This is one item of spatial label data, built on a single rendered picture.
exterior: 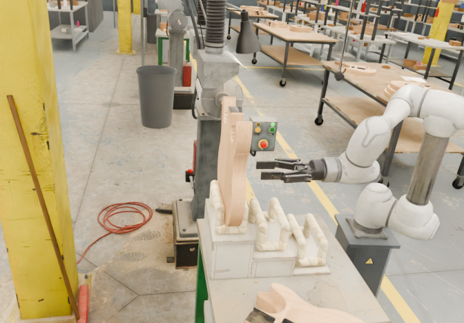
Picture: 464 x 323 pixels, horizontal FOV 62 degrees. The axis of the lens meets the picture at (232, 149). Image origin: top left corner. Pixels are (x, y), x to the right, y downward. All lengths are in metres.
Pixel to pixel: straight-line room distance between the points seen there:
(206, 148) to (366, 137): 1.42
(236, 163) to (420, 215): 1.14
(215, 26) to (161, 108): 3.07
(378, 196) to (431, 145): 0.40
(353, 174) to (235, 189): 0.45
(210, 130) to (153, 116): 2.61
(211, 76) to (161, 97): 3.06
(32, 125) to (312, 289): 1.39
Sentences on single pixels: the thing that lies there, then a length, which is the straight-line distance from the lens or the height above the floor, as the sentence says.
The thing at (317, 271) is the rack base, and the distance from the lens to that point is 1.55.
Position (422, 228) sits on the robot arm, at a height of 0.88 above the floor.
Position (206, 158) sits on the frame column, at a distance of 2.57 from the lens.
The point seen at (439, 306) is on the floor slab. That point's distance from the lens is 3.13.
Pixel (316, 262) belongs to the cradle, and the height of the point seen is 0.97.
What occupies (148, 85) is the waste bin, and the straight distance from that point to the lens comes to 4.90.
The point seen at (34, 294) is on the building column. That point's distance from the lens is 2.56.
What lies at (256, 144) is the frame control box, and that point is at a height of 0.97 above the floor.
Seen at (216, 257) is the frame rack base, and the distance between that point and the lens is 1.39.
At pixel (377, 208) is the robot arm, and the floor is 0.89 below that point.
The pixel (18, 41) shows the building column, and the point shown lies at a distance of 1.89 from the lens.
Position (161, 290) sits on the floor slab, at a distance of 2.74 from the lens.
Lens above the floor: 1.93
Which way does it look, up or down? 25 degrees down
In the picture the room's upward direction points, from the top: 5 degrees clockwise
